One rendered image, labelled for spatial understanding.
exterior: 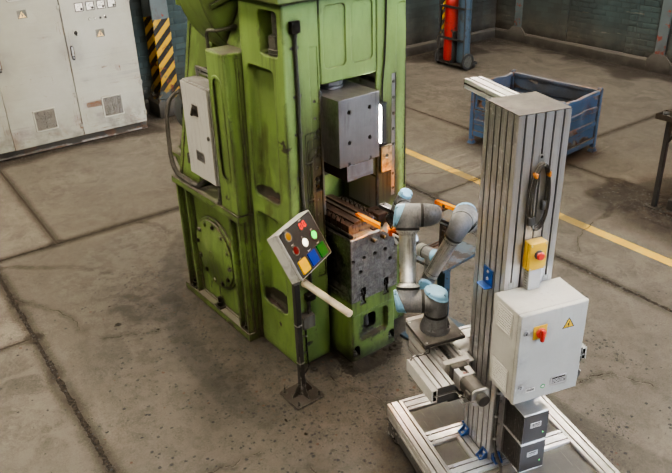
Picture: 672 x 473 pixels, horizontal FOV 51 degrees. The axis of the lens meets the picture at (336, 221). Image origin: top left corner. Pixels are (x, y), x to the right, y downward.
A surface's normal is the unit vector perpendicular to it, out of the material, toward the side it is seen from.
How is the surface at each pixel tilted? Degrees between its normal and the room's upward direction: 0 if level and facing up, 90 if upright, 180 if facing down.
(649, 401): 0
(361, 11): 90
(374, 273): 90
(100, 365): 0
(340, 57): 90
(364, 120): 90
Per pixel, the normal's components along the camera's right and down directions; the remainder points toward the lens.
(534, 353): 0.36, 0.41
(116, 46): 0.59, 0.35
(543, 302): -0.03, -0.89
